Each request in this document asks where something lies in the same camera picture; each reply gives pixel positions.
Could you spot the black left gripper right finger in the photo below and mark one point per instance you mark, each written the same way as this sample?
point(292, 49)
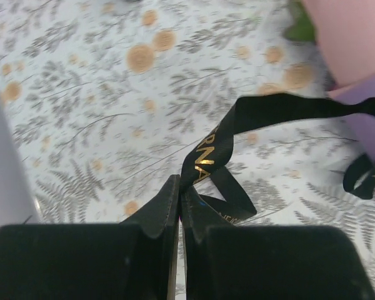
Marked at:
point(223, 261)

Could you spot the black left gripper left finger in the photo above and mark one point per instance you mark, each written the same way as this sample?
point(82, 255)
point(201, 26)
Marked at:
point(133, 259)

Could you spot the black ribbon gold lettering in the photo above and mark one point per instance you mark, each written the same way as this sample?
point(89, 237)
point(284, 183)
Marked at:
point(210, 157)

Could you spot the pink and purple wrapping paper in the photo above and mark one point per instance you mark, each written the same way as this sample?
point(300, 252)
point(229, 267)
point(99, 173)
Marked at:
point(345, 34)

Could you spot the floral tablecloth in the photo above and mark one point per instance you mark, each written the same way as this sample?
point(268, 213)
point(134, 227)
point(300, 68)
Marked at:
point(106, 98)

